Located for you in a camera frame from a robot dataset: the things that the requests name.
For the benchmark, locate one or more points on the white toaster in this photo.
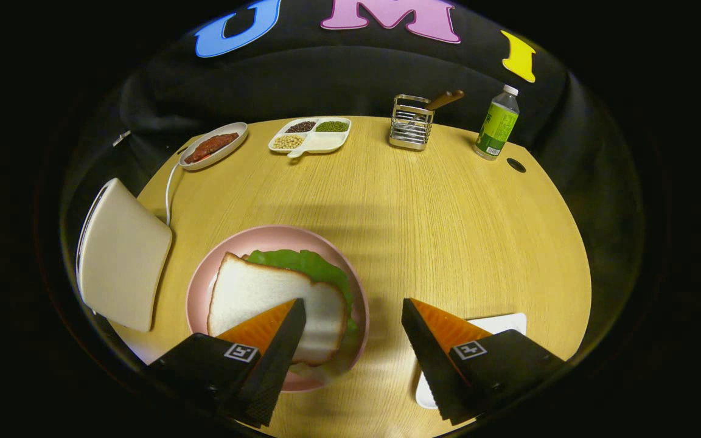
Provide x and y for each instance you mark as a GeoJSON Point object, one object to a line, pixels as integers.
{"type": "Point", "coordinates": [122, 255]}

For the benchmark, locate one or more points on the white clothes peg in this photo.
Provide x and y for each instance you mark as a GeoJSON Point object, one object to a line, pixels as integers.
{"type": "Point", "coordinates": [121, 139]}

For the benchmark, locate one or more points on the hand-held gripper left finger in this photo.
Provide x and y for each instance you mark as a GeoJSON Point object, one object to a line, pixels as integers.
{"type": "Point", "coordinates": [274, 371]}

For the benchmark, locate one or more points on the square white plate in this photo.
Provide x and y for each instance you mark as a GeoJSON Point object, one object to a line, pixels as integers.
{"type": "Point", "coordinates": [505, 322]}

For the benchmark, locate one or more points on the pile of yellow soybeans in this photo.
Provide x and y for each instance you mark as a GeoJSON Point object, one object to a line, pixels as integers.
{"type": "Point", "coordinates": [288, 142]}

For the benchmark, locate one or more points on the black backdrop cloth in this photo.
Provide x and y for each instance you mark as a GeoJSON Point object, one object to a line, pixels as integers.
{"type": "Point", "coordinates": [356, 79]}

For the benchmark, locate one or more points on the green label plastic bottle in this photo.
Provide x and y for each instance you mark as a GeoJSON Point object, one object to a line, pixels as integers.
{"type": "Point", "coordinates": [496, 125]}

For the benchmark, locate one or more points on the round white plate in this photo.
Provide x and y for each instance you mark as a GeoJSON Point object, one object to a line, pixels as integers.
{"type": "Point", "coordinates": [241, 129]}

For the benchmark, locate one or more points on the green lettuce leaf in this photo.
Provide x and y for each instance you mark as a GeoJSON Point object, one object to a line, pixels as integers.
{"type": "Point", "coordinates": [314, 264]}

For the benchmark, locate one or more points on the pink round plate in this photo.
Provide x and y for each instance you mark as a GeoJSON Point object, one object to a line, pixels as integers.
{"type": "Point", "coordinates": [265, 237]}

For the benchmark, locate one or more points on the white divided dish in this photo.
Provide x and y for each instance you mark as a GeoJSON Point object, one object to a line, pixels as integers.
{"type": "Point", "coordinates": [326, 143]}

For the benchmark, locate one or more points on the red meat slice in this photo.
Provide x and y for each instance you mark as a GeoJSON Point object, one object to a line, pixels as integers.
{"type": "Point", "coordinates": [210, 147]}

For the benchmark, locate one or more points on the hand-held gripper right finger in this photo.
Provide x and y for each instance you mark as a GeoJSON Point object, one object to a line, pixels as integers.
{"type": "Point", "coordinates": [429, 365]}

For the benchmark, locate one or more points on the pile of dark beans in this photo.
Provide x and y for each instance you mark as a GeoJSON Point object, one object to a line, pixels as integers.
{"type": "Point", "coordinates": [300, 126]}

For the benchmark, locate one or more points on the pile of green beans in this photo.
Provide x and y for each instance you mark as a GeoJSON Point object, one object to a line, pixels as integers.
{"type": "Point", "coordinates": [332, 126]}

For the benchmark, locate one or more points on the white bread slice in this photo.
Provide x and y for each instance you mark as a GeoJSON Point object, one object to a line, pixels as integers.
{"type": "Point", "coordinates": [253, 298]}

